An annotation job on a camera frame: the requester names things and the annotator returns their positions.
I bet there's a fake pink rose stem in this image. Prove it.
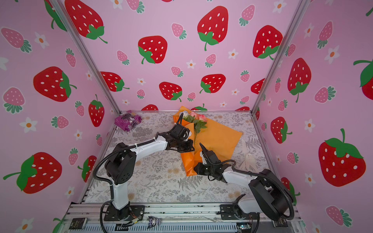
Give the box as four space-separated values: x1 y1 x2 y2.
191 112 207 140

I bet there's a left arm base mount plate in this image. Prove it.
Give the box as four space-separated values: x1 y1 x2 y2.
104 204 145 221

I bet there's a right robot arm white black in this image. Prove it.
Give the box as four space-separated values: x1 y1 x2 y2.
194 144 295 221

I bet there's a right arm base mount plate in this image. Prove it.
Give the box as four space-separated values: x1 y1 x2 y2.
217 203 259 220

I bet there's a right black label plate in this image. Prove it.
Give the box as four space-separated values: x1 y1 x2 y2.
273 218 288 228

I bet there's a small purple figure charm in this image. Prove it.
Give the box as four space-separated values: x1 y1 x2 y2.
147 216 161 229

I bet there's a purple plastic snack bag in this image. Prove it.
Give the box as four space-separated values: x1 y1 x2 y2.
115 113 142 132

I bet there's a left black label plate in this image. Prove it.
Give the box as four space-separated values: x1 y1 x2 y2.
69 218 87 230

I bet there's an orange wrapping paper sheet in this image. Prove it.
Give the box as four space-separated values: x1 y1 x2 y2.
181 118 242 176

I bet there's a black label plate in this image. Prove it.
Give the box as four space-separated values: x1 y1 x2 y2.
273 218 288 228
69 218 87 230

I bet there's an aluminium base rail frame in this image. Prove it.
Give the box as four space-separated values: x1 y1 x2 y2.
55 203 306 233

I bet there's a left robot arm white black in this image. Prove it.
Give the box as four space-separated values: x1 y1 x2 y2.
92 113 195 223

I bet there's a fake pale rose stem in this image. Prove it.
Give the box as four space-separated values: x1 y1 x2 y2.
183 115 195 123

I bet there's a white ribbon strip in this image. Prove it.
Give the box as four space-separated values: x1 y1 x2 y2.
239 140 257 172

